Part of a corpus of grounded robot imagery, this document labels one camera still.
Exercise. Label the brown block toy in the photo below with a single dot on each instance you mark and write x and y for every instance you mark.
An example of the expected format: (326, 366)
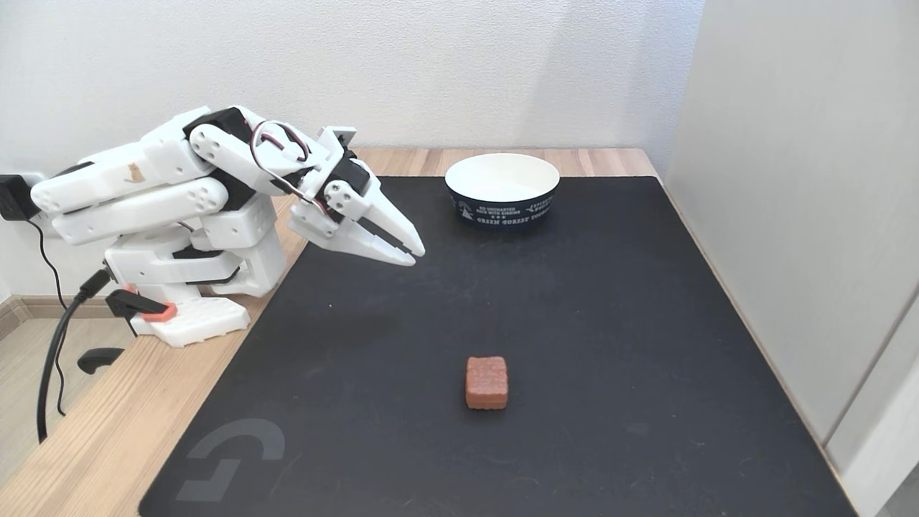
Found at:
(487, 382)

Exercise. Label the black power adapter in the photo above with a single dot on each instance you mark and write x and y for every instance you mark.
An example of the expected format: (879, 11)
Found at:
(13, 197)

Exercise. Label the black and orange table clamp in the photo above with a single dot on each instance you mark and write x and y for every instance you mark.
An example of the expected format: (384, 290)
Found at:
(140, 306)

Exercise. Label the white wall outlet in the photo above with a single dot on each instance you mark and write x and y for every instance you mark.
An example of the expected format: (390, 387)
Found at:
(34, 177)

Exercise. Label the wooden baseboard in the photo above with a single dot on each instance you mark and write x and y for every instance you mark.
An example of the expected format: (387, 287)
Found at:
(29, 307)

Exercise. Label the navy paper bowl white inside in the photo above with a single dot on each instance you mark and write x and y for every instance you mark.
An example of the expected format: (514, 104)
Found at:
(502, 188)

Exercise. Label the black desk mat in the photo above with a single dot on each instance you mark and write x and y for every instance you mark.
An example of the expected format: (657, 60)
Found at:
(610, 345)

